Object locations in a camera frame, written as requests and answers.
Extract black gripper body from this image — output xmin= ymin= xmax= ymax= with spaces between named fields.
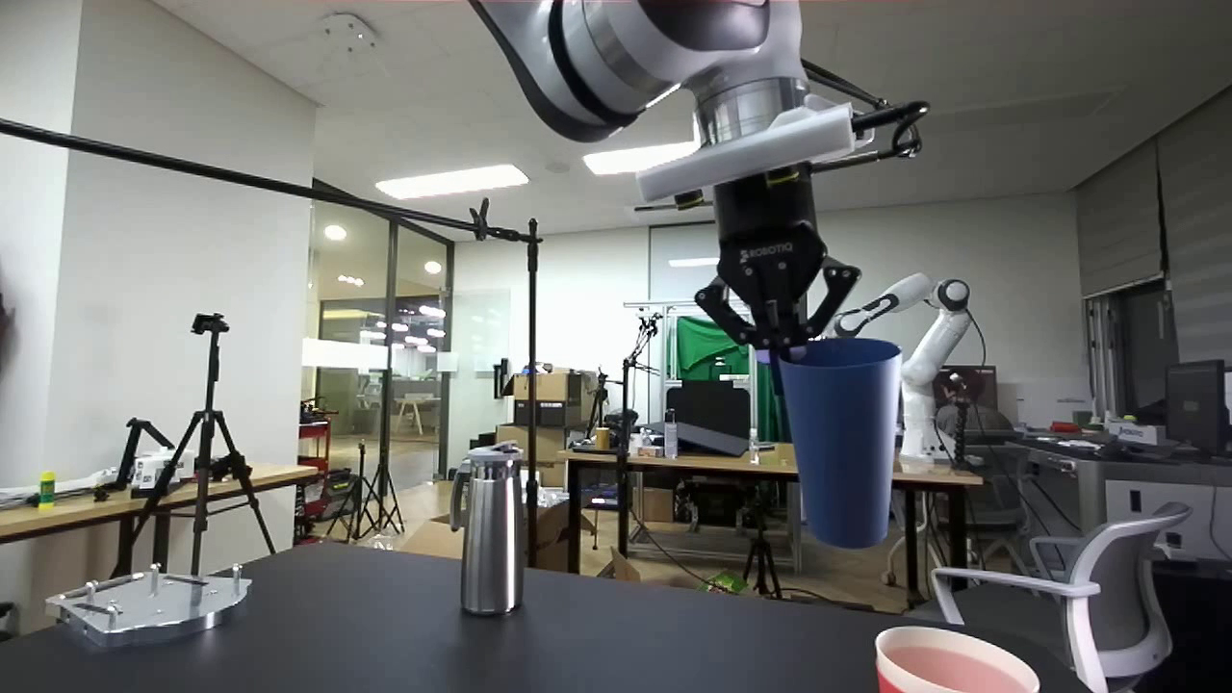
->
xmin=707 ymin=164 xmax=825 ymax=295

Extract blue plastic cup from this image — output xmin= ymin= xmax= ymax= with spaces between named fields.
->
xmin=774 ymin=336 xmax=906 ymax=552

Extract white plastic cup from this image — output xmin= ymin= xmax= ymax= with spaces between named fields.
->
xmin=874 ymin=624 xmax=1043 ymax=693

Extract green hanging cloth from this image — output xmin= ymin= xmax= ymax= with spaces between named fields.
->
xmin=673 ymin=314 xmax=786 ymax=444

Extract white wrist mounting plate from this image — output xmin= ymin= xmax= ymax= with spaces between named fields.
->
xmin=637 ymin=101 xmax=864 ymax=203

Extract black desk monitor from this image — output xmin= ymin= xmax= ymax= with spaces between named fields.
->
xmin=667 ymin=379 xmax=753 ymax=459

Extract rectangular ceiling light panel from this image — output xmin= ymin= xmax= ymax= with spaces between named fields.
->
xmin=583 ymin=137 xmax=705 ymax=182
xmin=372 ymin=160 xmax=530 ymax=203

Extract wooden desk black legs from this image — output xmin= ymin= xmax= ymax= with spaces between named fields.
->
xmin=563 ymin=438 xmax=984 ymax=607

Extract brown cardboard box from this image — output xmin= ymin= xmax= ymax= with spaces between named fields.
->
xmin=506 ymin=364 xmax=607 ymax=436

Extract black vertical stand pole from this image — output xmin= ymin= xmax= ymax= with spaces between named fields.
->
xmin=522 ymin=217 xmax=542 ymax=568

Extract small black tripod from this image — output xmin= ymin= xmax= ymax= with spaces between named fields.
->
xmin=738 ymin=515 xmax=783 ymax=602

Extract grey office desk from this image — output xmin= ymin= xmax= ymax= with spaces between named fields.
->
xmin=1023 ymin=436 xmax=1232 ymax=568

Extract stainless steel thermos jug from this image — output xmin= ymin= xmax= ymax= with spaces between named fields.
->
xmin=452 ymin=444 xmax=528 ymax=619

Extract grey window blind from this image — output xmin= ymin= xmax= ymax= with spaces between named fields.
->
xmin=1074 ymin=89 xmax=1232 ymax=370

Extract black computer monitor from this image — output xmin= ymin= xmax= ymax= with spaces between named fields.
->
xmin=1162 ymin=359 xmax=1227 ymax=453

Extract black folded tripod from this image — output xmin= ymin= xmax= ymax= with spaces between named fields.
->
xmin=324 ymin=436 xmax=407 ymax=543

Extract white office chair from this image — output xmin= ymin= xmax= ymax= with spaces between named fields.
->
xmin=929 ymin=511 xmax=1188 ymax=693

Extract white ceiling sensor plate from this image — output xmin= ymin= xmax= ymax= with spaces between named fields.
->
xmin=321 ymin=6 xmax=381 ymax=53

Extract black boom pole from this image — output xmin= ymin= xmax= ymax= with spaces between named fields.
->
xmin=0 ymin=115 xmax=542 ymax=246

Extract clear acrylic plate with bolts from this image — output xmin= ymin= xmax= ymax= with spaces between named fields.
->
xmin=45 ymin=562 xmax=257 ymax=651

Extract long wooden bench table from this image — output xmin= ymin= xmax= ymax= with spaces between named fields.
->
xmin=0 ymin=459 xmax=324 ymax=548

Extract thin black camera stand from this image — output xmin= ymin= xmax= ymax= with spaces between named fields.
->
xmin=617 ymin=305 xmax=667 ymax=562

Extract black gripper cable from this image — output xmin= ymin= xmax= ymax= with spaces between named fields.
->
xmin=802 ymin=95 xmax=932 ymax=171

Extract glass door black frame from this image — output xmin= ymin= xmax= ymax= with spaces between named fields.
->
xmin=306 ymin=208 xmax=453 ymax=543

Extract black tripod with camera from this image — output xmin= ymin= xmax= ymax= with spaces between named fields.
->
xmin=112 ymin=309 xmax=281 ymax=579

